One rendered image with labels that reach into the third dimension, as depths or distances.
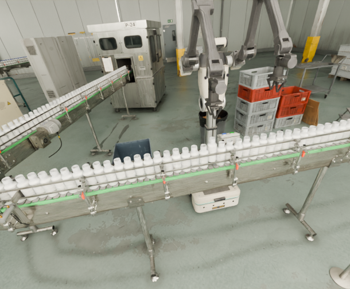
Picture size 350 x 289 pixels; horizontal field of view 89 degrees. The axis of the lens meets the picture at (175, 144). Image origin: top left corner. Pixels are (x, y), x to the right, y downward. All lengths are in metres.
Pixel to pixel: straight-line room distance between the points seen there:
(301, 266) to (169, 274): 1.13
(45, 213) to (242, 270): 1.58
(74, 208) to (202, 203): 1.24
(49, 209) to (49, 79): 5.76
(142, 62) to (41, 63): 3.29
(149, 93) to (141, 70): 0.54
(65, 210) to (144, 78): 3.73
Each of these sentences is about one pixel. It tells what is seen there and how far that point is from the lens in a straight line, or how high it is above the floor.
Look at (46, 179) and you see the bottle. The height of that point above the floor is 1.13.
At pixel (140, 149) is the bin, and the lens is 1.73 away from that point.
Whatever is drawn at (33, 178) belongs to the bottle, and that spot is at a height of 1.15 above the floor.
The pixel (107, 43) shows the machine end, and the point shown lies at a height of 1.63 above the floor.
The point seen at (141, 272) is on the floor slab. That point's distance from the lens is 1.96.
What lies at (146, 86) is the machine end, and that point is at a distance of 4.67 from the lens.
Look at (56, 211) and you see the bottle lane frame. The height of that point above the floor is 0.90.
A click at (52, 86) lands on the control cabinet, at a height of 0.59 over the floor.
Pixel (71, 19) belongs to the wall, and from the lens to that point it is 13.32.
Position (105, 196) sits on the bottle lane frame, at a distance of 1.22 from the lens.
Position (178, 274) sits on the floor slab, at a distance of 1.90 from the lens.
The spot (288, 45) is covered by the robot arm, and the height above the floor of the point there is 1.66.
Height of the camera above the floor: 1.77
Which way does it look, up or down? 32 degrees down
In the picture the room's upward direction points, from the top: 5 degrees counter-clockwise
